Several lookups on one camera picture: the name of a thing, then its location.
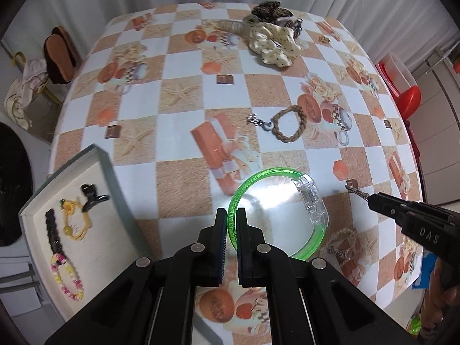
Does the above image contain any red plastic chair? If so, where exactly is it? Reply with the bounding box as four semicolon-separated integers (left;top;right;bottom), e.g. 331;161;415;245
397;86;422;119

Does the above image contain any brown beaded bracelet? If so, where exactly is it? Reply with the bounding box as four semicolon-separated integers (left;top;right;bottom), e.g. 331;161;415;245
280;16;304;39

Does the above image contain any blue plastic stool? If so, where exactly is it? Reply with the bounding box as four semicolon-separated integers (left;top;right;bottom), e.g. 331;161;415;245
411;252;438;290

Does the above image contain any cream polka dot scrunchie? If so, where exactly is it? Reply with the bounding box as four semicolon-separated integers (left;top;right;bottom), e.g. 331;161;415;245
244;16;306;68

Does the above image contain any yellow flower hair tie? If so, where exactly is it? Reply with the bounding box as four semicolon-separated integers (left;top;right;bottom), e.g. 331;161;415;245
59;198;93;241

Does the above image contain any leopard print scrunchie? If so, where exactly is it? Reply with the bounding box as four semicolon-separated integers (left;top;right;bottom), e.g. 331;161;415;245
252;2;284;22

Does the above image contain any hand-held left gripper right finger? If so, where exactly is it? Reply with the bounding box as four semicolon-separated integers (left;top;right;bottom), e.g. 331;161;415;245
236;208;419;345

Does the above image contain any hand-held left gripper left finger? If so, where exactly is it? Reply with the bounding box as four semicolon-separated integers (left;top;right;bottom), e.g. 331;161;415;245
43;208;228;345

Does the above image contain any black beaded hair clip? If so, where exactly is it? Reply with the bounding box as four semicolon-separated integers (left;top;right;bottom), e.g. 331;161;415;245
45;208;64;254

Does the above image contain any clear beaded bracelet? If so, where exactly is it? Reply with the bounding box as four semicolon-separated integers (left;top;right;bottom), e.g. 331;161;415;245
325;228;359;265

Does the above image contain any clear plastic basin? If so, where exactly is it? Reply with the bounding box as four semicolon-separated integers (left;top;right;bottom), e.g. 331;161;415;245
381;52;417;96

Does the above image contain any brown braided bracelet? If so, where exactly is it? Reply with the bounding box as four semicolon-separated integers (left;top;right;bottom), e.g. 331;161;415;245
270;105;307;141

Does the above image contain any green plastic bangle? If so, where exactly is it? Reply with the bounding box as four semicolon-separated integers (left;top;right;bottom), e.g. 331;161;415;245
228;167;330;261

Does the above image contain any checkered patterned tablecloth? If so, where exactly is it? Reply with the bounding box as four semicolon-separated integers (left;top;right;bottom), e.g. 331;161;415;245
47;2;427;345

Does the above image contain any small black hair clip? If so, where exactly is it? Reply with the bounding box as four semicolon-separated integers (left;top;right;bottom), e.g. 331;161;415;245
81;184;110;212

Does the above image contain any person's right hand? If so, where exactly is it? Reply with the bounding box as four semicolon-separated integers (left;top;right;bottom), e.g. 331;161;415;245
429;257;460;317

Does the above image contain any silver charm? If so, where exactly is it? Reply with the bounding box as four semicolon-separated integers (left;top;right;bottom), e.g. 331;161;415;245
247;114;274;132

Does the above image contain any silver rhinestone hair clip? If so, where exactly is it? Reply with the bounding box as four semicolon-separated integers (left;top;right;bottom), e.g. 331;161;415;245
344;184;369;200

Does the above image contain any brown slipper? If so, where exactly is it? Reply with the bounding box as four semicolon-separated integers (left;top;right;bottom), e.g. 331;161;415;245
52;25;83;67
43;34;77;84

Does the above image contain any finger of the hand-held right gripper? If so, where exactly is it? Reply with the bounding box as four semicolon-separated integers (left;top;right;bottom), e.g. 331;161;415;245
369;202;409;225
366;192;408;210

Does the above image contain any white jewelry tray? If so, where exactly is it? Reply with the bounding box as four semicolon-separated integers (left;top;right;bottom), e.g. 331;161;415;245
19;144;144;322

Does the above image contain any cream tote bag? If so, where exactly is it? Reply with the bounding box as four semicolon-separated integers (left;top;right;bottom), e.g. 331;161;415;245
3;57;49;130

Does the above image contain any colourful flower bead bracelet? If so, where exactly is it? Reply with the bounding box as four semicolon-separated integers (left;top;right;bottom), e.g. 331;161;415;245
49;253;85;302

